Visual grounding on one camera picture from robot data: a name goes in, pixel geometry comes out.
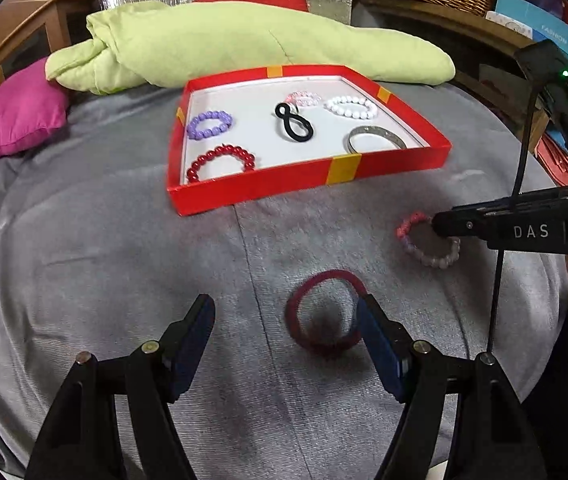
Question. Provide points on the red shallow box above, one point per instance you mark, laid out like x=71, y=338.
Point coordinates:
x=264, y=190

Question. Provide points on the silver metal bangle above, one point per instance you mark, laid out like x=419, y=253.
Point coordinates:
x=379, y=131

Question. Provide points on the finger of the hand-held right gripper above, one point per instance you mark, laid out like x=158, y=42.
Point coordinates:
x=459, y=222

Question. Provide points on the blue cardboard box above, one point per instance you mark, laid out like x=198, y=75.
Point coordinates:
x=539, y=25

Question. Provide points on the light green comforter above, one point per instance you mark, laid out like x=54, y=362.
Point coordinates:
x=244, y=40

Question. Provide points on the wooden chair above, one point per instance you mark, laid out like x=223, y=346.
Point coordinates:
x=24, y=25

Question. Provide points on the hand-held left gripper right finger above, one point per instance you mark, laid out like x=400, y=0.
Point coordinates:
x=379, y=350

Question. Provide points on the grey blanket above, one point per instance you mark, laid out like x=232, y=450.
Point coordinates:
x=114, y=250

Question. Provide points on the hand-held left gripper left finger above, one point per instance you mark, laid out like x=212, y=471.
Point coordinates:
x=191, y=350

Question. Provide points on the wooden bench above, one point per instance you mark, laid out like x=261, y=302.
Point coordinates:
x=464, y=25

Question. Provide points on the magenta pillow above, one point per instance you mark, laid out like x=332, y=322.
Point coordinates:
x=9, y=115

